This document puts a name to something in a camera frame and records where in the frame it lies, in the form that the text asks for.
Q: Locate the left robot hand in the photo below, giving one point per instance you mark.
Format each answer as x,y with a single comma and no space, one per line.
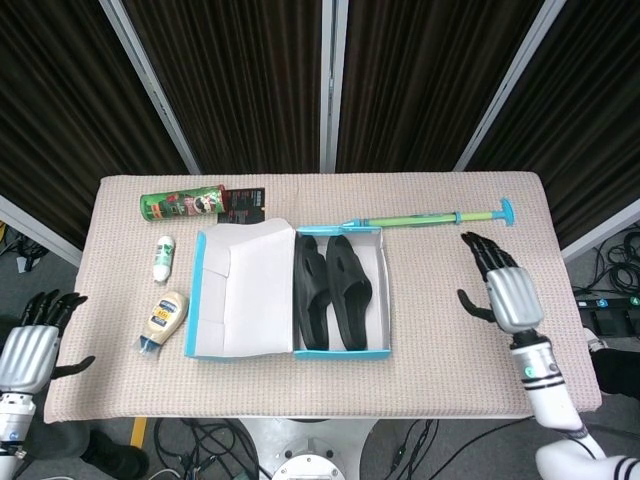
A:
27,355

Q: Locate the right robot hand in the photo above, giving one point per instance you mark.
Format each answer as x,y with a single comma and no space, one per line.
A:
515,297

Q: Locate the black slipper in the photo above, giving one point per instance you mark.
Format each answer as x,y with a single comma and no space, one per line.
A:
310,280
347,270

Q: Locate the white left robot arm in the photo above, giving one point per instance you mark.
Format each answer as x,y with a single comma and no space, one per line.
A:
12,425

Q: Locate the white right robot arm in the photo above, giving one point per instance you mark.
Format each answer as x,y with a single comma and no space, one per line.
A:
545,380

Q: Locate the light blue shoe box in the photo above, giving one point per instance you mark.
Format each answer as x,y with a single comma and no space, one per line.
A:
250,300

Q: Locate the black foot pedal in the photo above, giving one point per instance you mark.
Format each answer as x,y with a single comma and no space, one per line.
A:
615,322

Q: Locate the green blue water pump toy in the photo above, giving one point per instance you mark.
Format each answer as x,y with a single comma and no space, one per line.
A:
425,218

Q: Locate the black trouser leg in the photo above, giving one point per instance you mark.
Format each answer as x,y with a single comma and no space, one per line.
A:
620,370

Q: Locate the mayonnaise squeeze bottle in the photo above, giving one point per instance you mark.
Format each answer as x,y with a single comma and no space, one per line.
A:
165,320

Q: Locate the small white green bottle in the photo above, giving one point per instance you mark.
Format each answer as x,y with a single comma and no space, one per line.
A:
164,255

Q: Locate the green chips can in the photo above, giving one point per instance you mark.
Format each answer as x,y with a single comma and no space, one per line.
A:
170,205

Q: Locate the dark brown pleated curtain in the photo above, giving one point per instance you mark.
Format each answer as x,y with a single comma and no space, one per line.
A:
425,75
590,100
240,75
60,100

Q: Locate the beige woven table cloth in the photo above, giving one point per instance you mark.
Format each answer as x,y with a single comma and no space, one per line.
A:
320,390

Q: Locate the black red snack packet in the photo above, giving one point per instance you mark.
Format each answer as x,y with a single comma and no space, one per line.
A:
245,200

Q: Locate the grey metal frame post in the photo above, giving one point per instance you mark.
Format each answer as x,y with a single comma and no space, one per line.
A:
150,85
334,75
600,232
510,85
40,230

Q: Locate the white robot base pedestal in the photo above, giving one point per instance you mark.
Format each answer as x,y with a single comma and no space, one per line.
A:
310,450

